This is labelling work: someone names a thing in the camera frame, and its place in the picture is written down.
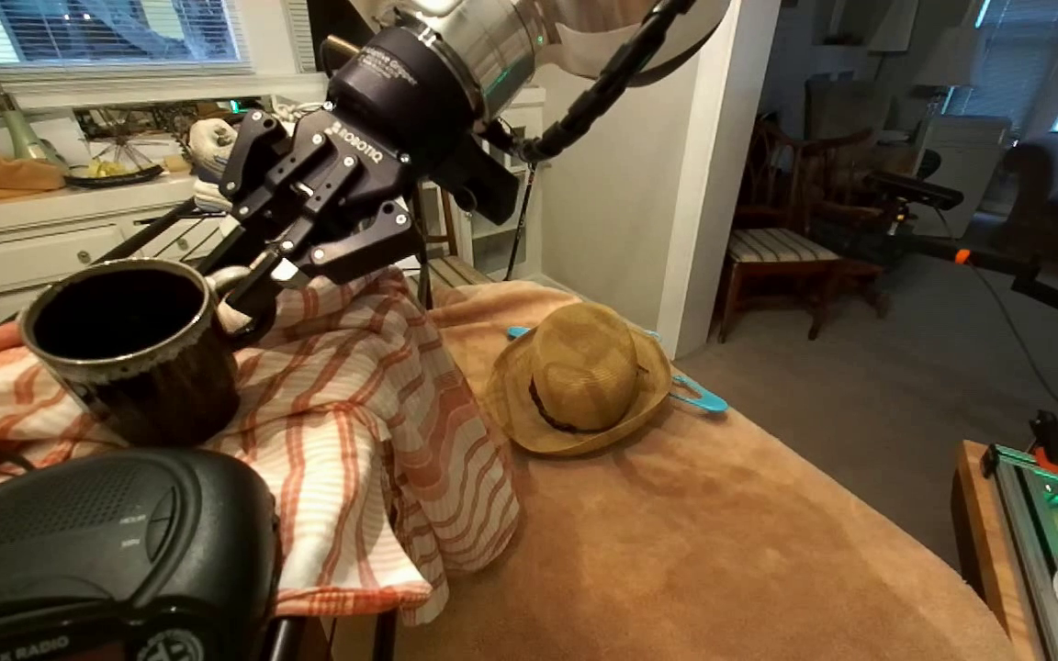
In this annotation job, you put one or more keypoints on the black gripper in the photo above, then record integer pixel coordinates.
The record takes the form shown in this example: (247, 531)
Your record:
(351, 176)

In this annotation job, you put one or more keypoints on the orange white striped tea towel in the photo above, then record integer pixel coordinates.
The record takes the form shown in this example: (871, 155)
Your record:
(358, 405)

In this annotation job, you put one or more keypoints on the dark brown ceramic mug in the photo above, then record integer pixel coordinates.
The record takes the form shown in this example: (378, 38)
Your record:
(150, 352)

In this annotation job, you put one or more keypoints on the woven straw hat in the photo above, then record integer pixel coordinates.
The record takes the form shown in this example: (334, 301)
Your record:
(585, 380)

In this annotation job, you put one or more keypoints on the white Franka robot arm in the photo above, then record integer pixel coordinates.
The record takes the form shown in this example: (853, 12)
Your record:
(494, 61)

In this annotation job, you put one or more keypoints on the black metal shoe rack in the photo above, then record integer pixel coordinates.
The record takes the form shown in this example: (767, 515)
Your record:
(150, 233)

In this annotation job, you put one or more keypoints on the dark plate with food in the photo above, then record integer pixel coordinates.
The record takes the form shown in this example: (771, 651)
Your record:
(112, 173)

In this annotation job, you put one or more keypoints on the white glass door cabinet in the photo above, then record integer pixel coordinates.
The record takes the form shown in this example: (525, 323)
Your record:
(494, 233)

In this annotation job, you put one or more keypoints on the white framed window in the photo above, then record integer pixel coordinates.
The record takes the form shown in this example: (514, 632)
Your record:
(100, 26)

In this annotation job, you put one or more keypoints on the green glass lamp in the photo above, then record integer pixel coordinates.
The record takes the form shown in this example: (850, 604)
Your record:
(17, 116)

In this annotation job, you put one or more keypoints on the black portable radio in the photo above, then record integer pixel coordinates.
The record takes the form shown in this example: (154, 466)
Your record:
(91, 552)

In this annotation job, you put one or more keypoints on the teal clothes hanger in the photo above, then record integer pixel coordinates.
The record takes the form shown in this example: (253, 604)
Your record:
(701, 395)

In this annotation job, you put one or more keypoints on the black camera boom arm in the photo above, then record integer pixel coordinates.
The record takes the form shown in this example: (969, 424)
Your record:
(919, 187)

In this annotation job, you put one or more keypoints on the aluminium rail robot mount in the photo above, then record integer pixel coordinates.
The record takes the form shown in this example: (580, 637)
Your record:
(1055, 538)

